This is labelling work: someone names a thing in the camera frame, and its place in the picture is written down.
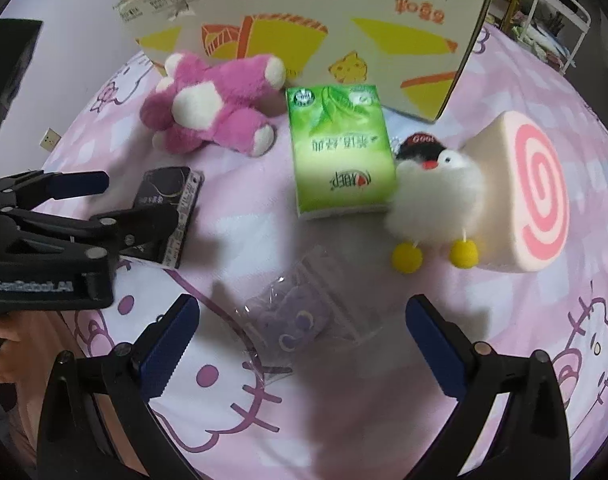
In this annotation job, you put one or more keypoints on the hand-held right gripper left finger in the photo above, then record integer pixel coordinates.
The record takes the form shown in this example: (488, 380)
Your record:
(171, 345)

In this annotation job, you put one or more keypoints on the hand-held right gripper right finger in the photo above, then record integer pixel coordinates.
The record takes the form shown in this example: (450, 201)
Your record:
(434, 345)

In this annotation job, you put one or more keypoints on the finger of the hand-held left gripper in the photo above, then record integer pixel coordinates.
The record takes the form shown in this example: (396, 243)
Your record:
(86, 181)
(143, 222)

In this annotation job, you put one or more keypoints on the black tissue pack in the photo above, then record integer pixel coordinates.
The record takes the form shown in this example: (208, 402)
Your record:
(168, 187)

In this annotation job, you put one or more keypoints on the plastic bag of purple plush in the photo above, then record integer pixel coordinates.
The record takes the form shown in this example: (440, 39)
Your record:
(294, 315)

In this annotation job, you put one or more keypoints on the pink plush bear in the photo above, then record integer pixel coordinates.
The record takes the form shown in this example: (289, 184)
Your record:
(223, 110)

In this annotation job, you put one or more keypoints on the white fluffy penguin plush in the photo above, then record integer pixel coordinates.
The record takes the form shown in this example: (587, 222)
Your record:
(434, 200)

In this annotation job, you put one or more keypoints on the pink swirl cake roll plush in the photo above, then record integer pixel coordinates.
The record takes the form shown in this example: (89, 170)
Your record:
(539, 185)

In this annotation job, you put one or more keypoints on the green tissue pack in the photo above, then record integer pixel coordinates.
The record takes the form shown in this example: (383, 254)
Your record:
(334, 160)

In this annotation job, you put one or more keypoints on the printed cardboard box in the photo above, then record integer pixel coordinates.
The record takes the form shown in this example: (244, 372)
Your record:
(384, 10)

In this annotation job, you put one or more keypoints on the person's left hand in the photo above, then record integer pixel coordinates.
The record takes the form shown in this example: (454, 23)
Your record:
(8, 332)

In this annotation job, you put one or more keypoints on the pink cartoon cat bedsheet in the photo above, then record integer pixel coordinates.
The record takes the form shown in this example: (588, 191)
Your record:
(334, 410)

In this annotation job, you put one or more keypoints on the white metal rack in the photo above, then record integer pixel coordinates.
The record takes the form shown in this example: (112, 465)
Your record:
(577, 47)

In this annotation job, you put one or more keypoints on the white wall socket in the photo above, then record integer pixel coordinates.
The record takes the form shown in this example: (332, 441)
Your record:
(48, 140)

